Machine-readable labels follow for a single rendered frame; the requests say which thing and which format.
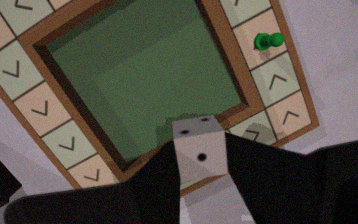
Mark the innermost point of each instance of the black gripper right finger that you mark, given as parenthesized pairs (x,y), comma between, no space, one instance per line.
(283,187)

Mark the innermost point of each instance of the grey die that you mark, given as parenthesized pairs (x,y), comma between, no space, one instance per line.
(200,147)

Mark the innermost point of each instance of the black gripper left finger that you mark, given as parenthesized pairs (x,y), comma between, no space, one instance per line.
(151,196)

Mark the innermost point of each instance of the green game pawn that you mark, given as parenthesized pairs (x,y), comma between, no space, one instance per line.
(264,41)

